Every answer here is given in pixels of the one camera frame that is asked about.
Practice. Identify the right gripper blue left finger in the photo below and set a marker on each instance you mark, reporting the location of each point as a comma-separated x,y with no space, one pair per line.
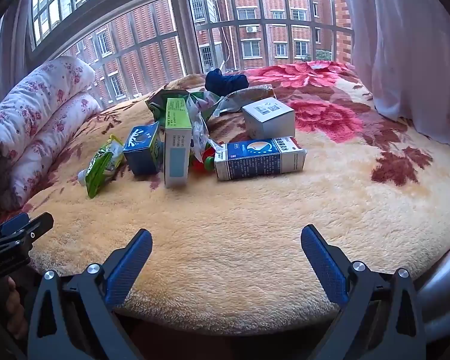
73,317

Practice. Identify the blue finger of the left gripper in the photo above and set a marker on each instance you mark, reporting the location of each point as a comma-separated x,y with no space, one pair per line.
37,227
14,224

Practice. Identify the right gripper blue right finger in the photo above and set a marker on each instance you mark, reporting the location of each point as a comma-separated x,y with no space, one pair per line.
379,316

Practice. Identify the green snack pouch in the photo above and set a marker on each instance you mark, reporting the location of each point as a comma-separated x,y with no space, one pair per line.
102,167

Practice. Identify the blue milk splash carton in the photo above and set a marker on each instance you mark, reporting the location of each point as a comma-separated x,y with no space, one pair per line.
142,149

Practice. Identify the tall green white box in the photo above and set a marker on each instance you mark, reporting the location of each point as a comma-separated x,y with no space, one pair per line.
178,137

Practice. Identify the large green foil bag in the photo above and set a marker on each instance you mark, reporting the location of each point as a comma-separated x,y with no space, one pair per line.
198,106

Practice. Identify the long blue white milk carton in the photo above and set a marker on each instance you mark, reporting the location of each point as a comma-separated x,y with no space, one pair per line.
267,157

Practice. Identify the grey white cardboard box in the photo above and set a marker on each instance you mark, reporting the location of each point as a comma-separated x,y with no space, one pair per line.
269,118

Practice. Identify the brown snack wrapper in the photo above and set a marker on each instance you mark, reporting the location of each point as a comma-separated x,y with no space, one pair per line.
234,102

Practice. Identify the person's left hand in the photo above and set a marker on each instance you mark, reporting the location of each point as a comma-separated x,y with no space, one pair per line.
17,324

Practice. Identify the folded pink floral quilt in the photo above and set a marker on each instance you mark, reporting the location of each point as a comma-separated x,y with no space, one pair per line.
38,117

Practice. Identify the beige floral fleece blanket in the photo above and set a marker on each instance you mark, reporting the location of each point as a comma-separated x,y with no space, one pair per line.
226,255

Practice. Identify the dark blue cloth bundle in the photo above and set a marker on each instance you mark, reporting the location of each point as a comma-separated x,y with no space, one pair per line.
223,85

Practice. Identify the sheer white curtain right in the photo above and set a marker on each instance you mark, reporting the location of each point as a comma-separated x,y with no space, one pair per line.
401,53

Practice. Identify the window frame with grille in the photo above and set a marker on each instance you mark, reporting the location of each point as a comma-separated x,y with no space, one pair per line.
137,46

